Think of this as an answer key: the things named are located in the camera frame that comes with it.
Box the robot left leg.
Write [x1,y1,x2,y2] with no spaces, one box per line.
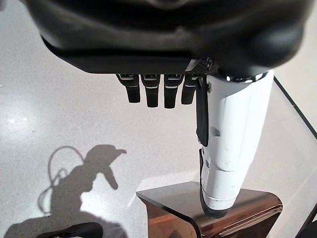
[42,222,104,238]

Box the brown translucent acrylic stool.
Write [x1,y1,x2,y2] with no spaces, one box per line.
[136,180,283,238]

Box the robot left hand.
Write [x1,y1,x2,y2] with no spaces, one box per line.
[24,0,314,219]

